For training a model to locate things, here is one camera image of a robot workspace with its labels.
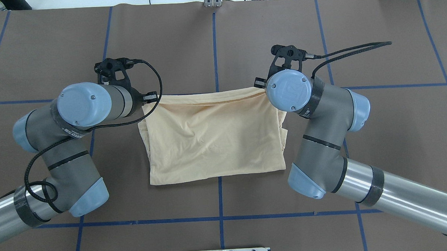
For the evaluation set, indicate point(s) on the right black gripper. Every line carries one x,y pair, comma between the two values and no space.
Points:
259,82

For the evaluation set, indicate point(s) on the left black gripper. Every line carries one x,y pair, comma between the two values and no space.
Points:
136,100

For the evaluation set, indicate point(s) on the beige long-sleeve printed shirt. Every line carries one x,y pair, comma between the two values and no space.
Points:
195,137

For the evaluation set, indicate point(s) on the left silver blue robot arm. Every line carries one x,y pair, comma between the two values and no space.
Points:
62,175

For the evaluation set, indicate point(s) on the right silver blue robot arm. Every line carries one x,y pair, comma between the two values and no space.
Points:
406,135

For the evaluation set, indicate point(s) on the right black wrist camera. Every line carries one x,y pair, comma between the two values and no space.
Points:
289,54

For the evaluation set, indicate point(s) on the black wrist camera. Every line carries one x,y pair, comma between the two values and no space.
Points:
113,71
289,54

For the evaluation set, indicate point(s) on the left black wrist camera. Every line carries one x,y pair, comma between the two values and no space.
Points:
113,71

